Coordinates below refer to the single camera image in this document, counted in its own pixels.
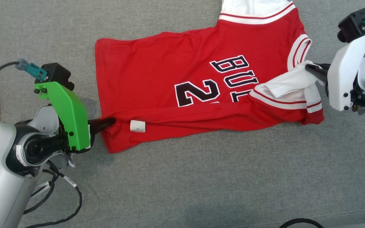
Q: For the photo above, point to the grey fabric sofa cushion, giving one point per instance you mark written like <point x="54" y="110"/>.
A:
<point x="201" y="183"/>

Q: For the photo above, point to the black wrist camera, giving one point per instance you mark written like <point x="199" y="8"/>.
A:
<point x="55" y="72"/>
<point x="352" y="23"/>

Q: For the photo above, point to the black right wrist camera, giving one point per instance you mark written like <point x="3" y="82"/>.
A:
<point x="352" y="23"/>

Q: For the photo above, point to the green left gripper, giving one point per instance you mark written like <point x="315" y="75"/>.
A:
<point x="71" y="120"/>

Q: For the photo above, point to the red white basketball jersey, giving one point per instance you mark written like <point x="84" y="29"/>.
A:
<point x="157" y="69"/>

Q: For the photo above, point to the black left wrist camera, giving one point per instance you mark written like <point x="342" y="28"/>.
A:
<point x="55" y="72"/>

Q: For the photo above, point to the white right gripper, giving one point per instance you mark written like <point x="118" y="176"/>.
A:
<point x="342" y="76"/>

